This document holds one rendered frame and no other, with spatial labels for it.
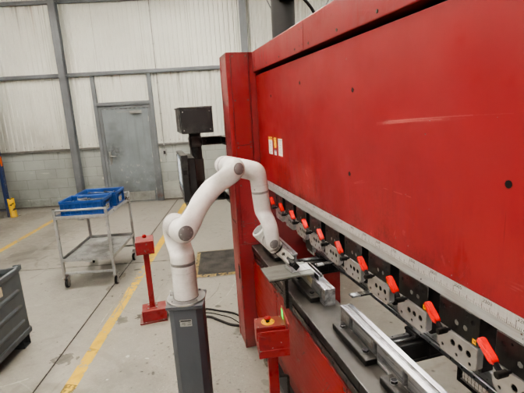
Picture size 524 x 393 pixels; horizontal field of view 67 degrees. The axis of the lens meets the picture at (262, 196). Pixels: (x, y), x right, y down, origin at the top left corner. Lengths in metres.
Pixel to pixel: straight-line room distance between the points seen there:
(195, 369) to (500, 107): 1.75
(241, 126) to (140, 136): 6.46
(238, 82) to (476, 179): 2.10
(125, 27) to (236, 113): 6.75
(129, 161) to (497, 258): 8.72
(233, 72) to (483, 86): 2.08
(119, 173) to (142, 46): 2.80
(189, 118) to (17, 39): 7.53
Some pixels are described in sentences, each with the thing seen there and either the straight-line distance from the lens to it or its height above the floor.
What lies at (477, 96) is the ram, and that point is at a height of 1.90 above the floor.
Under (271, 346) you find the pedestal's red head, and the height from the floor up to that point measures 0.72.
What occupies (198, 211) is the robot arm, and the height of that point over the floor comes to 1.44.
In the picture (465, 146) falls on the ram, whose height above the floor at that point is 1.78.
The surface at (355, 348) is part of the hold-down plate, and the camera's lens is 1.80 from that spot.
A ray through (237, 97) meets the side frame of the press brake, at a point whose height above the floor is 1.99.
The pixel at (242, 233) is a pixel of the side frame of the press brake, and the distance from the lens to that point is 3.05.
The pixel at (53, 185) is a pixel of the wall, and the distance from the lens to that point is 10.10.
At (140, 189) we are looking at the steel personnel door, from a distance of 9.42.
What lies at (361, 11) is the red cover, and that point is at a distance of 1.54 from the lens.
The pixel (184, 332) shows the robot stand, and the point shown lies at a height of 0.86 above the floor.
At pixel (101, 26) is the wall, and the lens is 9.60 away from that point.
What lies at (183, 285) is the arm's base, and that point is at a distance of 1.98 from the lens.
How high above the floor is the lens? 1.89
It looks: 12 degrees down
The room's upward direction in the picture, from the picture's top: 3 degrees counter-clockwise
